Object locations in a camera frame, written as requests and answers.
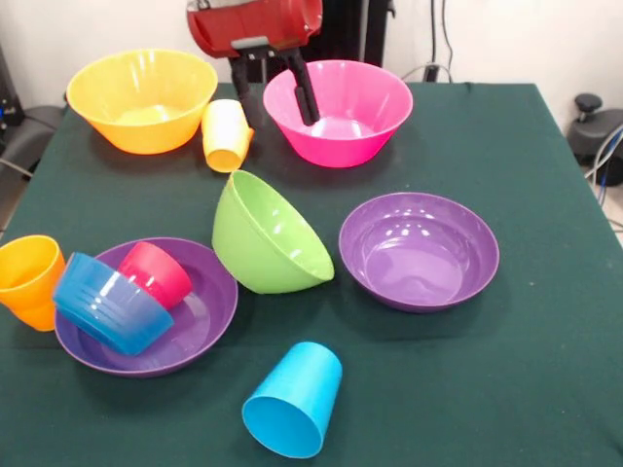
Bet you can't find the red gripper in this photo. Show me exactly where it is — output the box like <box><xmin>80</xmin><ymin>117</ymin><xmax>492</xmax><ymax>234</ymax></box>
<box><xmin>186</xmin><ymin>0</ymin><xmax>324</xmax><ymax>128</ymax></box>

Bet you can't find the yellow orange plastic cup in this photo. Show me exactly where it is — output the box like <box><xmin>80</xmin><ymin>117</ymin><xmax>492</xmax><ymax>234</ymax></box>
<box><xmin>201</xmin><ymin>98</ymin><xmax>255</xmax><ymax>174</ymax></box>

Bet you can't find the large pink plastic bowl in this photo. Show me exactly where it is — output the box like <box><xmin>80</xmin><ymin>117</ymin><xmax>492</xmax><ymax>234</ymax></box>
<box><xmin>262</xmin><ymin>59</ymin><xmax>415</xmax><ymax>169</ymax></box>

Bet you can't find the green plastic bowl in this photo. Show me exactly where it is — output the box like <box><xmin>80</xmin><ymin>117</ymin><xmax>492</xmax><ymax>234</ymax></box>
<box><xmin>211</xmin><ymin>169</ymin><xmax>336</xmax><ymax>296</ymax></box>

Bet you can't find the red plastic cup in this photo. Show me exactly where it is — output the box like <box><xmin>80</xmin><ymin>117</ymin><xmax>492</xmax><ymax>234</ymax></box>
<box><xmin>117</xmin><ymin>241</ymin><xmax>194</xmax><ymax>311</ymax></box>

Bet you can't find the shallow purple plastic bowl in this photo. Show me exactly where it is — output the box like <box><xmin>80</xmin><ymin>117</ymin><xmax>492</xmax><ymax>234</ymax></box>
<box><xmin>338</xmin><ymin>192</ymin><xmax>501</xmax><ymax>314</ymax></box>
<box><xmin>54</xmin><ymin>236</ymin><xmax>239</xmax><ymax>379</ymax></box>

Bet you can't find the small blue plastic bowl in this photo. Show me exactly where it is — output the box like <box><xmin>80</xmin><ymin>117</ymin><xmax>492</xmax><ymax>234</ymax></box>
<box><xmin>52</xmin><ymin>251</ymin><xmax>175</xmax><ymax>356</ymax></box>

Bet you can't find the blue plastic cup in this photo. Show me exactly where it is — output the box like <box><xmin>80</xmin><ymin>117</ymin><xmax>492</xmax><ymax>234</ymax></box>
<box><xmin>241</xmin><ymin>341</ymin><xmax>344</xmax><ymax>459</ymax></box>

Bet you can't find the large orange plastic bowl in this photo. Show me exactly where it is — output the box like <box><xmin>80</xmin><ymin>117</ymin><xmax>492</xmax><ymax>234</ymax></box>
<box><xmin>65</xmin><ymin>48</ymin><xmax>219</xmax><ymax>156</ymax></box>

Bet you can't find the black grey chair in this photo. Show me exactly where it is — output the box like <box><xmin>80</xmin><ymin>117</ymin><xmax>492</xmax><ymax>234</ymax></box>
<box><xmin>0</xmin><ymin>104</ymin><xmax>67</xmax><ymax>177</ymax></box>

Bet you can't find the black equipment box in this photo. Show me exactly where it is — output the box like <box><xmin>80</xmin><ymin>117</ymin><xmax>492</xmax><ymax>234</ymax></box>
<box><xmin>0</xmin><ymin>46</ymin><xmax>25</xmax><ymax>128</ymax></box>

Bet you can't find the black stand with knob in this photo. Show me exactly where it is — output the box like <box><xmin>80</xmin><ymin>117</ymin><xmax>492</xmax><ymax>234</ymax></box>
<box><xmin>567</xmin><ymin>93</ymin><xmax>623</xmax><ymax>166</ymax></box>

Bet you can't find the dark green tablecloth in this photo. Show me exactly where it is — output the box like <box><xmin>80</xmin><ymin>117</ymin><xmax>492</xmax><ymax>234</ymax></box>
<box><xmin>0</xmin><ymin>81</ymin><xmax>623</xmax><ymax>467</ymax></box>

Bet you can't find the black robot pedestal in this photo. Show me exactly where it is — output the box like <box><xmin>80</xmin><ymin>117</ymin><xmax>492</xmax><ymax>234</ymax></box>
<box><xmin>228</xmin><ymin>0</ymin><xmax>396</xmax><ymax>84</ymax></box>

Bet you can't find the black wall cable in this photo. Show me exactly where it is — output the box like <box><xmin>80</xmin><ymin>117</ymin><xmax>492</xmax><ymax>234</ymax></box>
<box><xmin>440</xmin><ymin>0</ymin><xmax>457</xmax><ymax>83</ymax></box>
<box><xmin>429</xmin><ymin>0</ymin><xmax>438</xmax><ymax>65</ymax></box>

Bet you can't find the light blue cable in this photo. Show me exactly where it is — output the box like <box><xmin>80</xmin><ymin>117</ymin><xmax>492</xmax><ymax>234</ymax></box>
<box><xmin>583</xmin><ymin>124</ymin><xmax>623</xmax><ymax>184</ymax></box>

